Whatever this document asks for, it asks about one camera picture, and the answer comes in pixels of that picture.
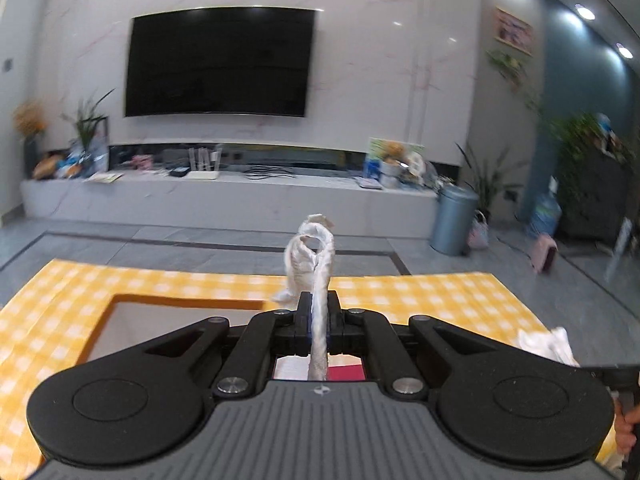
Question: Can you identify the teddy bear plush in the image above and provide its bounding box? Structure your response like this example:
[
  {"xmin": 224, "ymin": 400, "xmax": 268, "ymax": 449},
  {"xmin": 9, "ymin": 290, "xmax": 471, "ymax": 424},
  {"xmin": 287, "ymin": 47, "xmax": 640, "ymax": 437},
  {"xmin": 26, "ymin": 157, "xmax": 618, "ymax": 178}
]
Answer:
[{"xmin": 382, "ymin": 141, "xmax": 405, "ymax": 164}]

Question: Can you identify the green leafy floor plant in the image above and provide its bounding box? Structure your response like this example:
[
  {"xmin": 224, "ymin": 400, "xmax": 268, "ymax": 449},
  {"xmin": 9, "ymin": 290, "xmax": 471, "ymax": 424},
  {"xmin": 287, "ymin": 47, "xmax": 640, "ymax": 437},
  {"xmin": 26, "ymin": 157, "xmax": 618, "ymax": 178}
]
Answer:
[{"xmin": 456, "ymin": 144, "xmax": 529, "ymax": 219}]

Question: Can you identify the pink woven small bag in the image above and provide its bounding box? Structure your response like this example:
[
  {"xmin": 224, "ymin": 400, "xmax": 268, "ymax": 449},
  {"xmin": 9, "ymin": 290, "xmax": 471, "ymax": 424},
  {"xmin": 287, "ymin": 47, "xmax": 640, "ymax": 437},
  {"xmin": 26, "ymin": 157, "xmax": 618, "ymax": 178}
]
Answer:
[{"xmin": 468, "ymin": 209, "xmax": 489, "ymax": 250}]

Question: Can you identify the white cloth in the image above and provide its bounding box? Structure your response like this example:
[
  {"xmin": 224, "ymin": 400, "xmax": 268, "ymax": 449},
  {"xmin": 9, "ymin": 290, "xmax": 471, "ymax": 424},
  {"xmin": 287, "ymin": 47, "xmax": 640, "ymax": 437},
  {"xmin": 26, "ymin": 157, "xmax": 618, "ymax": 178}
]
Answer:
[{"xmin": 271, "ymin": 214, "xmax": 335, "ymax": 382}]

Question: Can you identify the white wifi router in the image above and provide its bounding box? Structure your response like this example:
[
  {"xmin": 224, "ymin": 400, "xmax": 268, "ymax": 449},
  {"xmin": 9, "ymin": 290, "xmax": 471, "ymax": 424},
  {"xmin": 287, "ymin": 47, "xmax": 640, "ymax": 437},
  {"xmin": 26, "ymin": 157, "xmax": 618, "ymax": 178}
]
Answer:
[{"xmin": 186, "ymin": 144, "xmax": 222, "ymax": 181}]

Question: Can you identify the hanging ivy vine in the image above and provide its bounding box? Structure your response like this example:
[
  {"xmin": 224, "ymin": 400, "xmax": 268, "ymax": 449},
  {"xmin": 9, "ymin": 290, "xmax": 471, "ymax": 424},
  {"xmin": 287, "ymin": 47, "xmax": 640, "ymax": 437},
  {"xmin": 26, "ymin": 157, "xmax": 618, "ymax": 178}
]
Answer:
[{"xmin": 486, "ymin": 49, "xmax": 541, "ymax": 115}]

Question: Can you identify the green plant glass vase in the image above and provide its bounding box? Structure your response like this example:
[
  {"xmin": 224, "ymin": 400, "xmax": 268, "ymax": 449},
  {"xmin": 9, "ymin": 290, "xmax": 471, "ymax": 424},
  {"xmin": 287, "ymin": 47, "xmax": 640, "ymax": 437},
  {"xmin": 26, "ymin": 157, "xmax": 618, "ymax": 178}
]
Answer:
[{"xmin": 60, "ymin": 89, "xmax": 114, "ymax": 177}]

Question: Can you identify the orange cardboard box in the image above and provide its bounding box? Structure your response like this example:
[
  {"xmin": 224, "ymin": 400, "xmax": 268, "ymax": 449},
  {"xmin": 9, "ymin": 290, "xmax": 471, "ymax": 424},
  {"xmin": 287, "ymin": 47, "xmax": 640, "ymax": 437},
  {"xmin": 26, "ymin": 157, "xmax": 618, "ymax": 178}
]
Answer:
[{"xmin": 74, "ymin": 292, "xmax": 371, "ymax": 382}]

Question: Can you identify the framed wall picture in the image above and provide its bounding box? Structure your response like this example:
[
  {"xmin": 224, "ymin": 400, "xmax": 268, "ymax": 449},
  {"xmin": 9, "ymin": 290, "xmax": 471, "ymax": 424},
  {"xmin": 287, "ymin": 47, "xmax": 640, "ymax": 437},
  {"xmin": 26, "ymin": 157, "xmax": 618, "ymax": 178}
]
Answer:
[{"xmin": 494, "ymin": 8, "xmax": 534, "ymax": 55}]

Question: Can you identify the dried orange flower vase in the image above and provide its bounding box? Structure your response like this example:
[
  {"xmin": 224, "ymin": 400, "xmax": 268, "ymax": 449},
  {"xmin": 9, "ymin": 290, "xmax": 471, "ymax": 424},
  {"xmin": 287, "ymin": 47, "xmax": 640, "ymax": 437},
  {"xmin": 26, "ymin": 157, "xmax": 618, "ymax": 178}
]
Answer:
[{"xmin": 13, "ymin": 100, "xmax": 47, "ymax": 179}]

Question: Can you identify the yellow checkered tablecloth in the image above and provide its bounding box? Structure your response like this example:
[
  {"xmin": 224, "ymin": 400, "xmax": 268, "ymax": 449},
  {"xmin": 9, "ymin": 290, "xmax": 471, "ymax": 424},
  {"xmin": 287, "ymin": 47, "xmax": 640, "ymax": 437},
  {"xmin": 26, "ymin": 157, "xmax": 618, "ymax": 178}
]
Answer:
[{"xmin": 0, "ymin": 258, "xmax": 622, "ymax": 480}]

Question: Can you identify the red cube box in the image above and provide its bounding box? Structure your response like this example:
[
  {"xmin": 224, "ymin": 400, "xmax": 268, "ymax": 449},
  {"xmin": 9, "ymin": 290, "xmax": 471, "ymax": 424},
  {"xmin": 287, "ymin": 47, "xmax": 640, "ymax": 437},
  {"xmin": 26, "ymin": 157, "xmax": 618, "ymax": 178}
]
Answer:
[{"xmin": 328, "ymin": 364, "xmax": 366, "ymax": 382}]

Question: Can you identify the black wall television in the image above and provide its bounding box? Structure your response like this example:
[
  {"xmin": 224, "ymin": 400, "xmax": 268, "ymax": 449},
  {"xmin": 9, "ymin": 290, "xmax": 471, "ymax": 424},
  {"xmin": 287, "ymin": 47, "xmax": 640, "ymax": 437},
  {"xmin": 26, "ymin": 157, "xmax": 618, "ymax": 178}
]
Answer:
[{"xmin": 124, "ymin": 6, "xmax": 317, "ymax": 117}]

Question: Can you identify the pink space heater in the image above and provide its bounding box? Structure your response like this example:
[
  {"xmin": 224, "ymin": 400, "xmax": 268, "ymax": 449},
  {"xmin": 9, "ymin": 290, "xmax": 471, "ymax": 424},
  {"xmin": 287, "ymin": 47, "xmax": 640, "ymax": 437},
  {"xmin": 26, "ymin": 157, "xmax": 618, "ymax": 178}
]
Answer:
[{"xmin": 529, "ymin": 234, "xmax": 558, "ymax": 274}]

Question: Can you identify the bread loaf on console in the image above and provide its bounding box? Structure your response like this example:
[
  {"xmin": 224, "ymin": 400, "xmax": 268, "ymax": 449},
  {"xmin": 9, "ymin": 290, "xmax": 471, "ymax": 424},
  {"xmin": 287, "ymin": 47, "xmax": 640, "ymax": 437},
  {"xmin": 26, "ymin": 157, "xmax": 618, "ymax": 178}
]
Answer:
[{"xmin": 32, "ymin": 155, "xmax": 64, "ymax": 181}]

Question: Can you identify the person right hand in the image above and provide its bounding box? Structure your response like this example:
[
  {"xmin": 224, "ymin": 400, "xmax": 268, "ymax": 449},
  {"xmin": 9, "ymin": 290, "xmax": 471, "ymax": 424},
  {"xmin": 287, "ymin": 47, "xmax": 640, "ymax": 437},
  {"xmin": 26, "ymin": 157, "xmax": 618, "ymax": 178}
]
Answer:
[{"xmin": 614, "ymin": 400, "xmax": 640, "ymax": 456}]

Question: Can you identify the blue water jug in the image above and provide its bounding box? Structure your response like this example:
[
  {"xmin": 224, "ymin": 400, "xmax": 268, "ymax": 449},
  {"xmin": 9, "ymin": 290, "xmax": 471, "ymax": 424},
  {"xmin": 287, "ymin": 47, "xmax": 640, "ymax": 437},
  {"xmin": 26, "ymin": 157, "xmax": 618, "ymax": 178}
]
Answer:
[{"xmin": 527, "ymin": 177, "xmax": 562, "ymax": 238}]

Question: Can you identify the grey blue trash bin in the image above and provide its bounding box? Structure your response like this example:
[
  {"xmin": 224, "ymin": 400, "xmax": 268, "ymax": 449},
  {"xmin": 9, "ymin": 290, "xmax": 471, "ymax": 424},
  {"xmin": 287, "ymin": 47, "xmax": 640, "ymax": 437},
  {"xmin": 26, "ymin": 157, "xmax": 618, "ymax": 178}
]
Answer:
[{"xmin": 431, "ymin": 184, "xmax": 480, "ymax": 257}]

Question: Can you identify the clear plastic bag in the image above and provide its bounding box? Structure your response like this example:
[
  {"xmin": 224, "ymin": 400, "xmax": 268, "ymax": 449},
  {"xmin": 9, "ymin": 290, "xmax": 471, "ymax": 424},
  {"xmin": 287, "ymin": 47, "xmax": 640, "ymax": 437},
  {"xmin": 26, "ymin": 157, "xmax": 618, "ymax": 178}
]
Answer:
[{"xmin": 516, "ymin": 327, "xmax": 580, "ymax": 367}]

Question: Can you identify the dark cabinet with plants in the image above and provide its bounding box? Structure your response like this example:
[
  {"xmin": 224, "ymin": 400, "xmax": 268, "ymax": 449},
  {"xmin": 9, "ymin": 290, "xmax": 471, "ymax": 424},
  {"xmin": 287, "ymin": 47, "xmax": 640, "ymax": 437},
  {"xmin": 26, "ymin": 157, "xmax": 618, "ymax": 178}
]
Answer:
[{"xmin": 552, "ymin": 113, "xmax": 636, "ymax": 244}]

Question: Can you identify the white marble tv console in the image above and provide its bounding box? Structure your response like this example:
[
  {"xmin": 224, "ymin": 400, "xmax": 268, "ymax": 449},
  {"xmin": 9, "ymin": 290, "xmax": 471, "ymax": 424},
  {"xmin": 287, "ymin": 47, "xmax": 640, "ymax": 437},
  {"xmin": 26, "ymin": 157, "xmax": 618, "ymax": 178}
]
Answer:
[{"xmin": 21, "ymin": 171, "xmax": 438, "ymax": 238}]

